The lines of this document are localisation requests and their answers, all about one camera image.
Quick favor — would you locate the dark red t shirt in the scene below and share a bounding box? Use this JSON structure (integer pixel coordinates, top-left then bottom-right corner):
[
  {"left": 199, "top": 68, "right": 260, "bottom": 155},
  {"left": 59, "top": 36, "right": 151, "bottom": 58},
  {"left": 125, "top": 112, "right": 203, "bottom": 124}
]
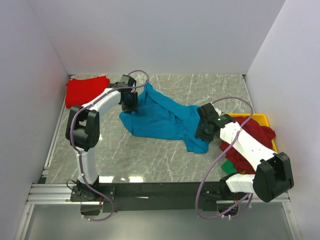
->
[{"left": 219, "top": 115, "right": 277, "bottom": 176}]

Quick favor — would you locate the aluminium frame rail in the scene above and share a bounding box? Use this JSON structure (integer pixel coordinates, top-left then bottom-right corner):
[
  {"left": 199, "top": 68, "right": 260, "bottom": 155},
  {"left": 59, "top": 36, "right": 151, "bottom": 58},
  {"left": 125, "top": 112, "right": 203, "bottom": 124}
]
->
[{"left": 26, "top": 184, "right": 291, "bottom": 205}]

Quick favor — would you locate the folded red t shirt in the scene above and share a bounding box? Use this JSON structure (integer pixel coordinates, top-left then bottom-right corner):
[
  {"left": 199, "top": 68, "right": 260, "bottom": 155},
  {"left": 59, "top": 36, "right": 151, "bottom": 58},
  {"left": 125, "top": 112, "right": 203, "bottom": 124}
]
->
[{"left": 65, "top": 76, "right": 111, "bottom": 109}]

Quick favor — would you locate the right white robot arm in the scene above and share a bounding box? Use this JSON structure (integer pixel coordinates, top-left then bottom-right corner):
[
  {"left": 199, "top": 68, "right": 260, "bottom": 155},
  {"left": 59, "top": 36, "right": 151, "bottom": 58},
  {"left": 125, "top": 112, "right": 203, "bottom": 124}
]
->
[{"left": 195, "top": 103, "right": 294, "bottom": 203}]

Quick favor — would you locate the blue t shirt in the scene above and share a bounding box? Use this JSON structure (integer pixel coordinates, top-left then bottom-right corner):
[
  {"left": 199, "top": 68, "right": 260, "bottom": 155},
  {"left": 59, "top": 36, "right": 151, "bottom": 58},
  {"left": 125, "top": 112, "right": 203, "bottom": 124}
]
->
[{"left": 119, "top": 83, "right": 209, "bottom": 154}]

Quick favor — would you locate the black base beam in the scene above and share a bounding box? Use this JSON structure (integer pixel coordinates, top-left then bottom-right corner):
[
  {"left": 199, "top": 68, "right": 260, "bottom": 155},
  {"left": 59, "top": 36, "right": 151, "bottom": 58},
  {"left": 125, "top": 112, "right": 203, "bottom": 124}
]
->
[{"left": 70, "top": 181, "right": 246, "bottom": 215}]

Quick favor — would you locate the green t shirt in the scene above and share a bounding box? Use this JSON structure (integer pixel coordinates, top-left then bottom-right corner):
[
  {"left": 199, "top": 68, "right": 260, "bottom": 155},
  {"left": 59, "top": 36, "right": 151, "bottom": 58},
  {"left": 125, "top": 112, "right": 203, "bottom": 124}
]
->
[{"left": 221, "top": 160, "right": 237, "bottom": 175}]

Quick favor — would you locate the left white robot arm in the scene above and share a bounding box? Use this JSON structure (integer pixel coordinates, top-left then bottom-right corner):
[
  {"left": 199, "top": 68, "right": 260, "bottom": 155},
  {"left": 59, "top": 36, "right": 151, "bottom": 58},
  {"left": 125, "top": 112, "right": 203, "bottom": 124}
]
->
[{"left": 65, "top": 74, "right": 139, "bottom": 186}]

